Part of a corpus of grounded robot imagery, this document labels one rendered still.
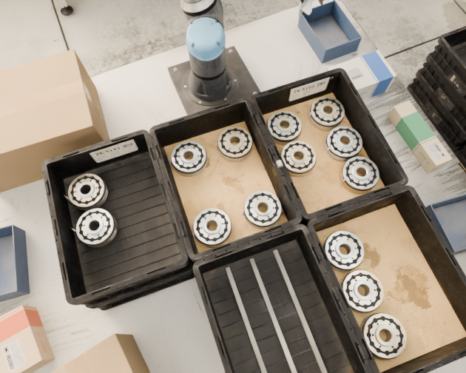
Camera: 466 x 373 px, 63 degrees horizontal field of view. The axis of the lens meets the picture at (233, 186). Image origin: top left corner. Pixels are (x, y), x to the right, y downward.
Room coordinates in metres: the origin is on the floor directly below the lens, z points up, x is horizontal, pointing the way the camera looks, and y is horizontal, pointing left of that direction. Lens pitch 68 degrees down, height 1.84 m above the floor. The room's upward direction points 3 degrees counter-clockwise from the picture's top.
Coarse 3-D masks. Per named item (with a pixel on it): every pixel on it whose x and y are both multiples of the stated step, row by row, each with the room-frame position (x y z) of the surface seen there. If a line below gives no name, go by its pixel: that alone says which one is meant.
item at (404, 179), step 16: (304, 80) 0.69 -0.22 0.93; (256, 96) 0.64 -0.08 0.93; (256, 112) 0.59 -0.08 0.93; (368, 112) 0.57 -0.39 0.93; (272, 144) 0.49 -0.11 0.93; (384, 144) 0.47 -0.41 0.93; (288, 176) 0.39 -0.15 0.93; (400, 176) 0.38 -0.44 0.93; (368, 192) 0.33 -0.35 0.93; (384, 192) 0.33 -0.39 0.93; (304, 208) 0.30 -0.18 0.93; (336, 208) 0.30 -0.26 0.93
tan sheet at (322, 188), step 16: (320, 96) 0.70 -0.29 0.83; (272, 112) 0.65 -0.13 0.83; (304, 112) 0.64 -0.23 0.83; (304, 128) 0.59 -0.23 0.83; (320, 144) 0.53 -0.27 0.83; (320, 160) 0.48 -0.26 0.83; (336, 160) 0.48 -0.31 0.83; (304, 176) 0.43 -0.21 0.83; (320, 176) 0.43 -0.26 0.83; (336, 176) 0.42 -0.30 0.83; (304, 192) 0.38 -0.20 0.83; (320, 192) 0.38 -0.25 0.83; (336, 192) 0.37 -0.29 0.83; (352, 192) 0.37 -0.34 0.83; (320, 208) 0.33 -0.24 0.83
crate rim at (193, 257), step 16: (208, 112) 0.60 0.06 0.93; (160, 128) 0.55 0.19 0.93; (160, 160) 0.46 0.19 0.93; (272, 160) 0.44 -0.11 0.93; (288, 192) 0.34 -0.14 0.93; (176, 208) 0.32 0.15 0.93; (288, 224) 0.26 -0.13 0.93; (240, 240) 0.23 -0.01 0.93; (192, 256) 0.19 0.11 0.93; (208, 256) 0.19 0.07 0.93
